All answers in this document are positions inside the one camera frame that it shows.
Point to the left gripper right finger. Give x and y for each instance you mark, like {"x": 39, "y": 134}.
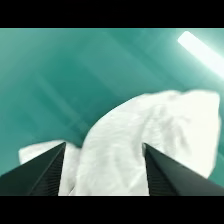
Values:
{"x": 170, "y": 180}

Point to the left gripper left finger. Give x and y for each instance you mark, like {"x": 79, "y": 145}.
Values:
{"x": 40, "y": 178}

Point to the white garment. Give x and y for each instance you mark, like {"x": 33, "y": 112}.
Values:
{"x": 133, "y": 140}

